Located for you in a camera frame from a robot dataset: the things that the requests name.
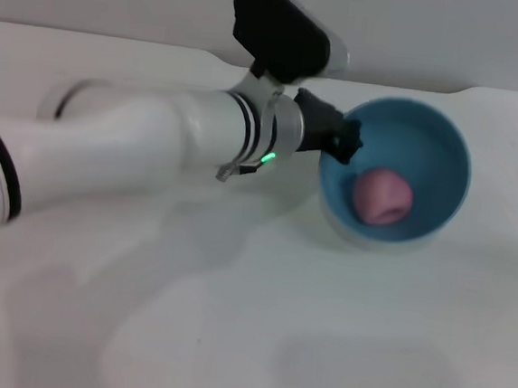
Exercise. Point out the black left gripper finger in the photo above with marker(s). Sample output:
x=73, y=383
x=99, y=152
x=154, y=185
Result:
x=347, y=143

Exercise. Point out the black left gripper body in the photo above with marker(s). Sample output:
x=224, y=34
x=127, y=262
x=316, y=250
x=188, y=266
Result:
x=319, y=122

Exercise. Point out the pink toy peach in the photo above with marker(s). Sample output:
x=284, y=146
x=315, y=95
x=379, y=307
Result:
x=381, y=195

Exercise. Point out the blue bowl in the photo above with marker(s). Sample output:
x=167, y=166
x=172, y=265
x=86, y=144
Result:
x=427, y=140

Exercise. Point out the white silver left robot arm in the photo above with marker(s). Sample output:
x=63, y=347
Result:
x=108, y=149

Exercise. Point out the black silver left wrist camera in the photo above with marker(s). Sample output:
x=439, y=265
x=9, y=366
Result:
x=282, y=37

